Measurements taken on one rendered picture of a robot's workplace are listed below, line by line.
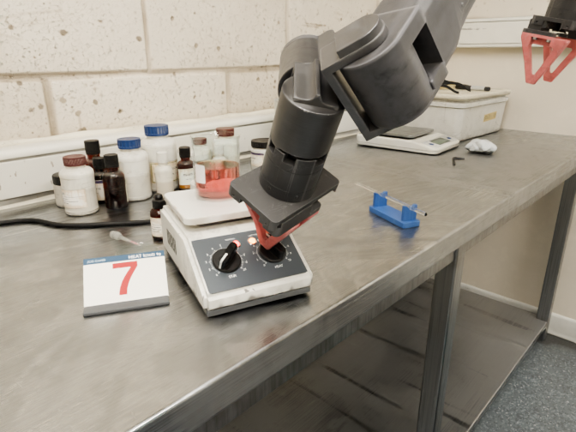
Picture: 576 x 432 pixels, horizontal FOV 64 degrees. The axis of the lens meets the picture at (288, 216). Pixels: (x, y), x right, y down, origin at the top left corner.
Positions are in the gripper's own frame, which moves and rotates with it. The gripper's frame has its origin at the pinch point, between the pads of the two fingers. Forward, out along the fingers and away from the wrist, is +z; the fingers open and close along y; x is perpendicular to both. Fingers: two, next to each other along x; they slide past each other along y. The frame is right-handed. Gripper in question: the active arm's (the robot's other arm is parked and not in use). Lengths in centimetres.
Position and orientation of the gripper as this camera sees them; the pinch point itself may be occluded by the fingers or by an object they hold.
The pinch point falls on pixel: (268, 238)
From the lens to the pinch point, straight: 52.9
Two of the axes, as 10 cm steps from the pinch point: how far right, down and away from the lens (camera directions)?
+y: -6.7, 4.3, -6.1
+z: -2.3, 6.6, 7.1
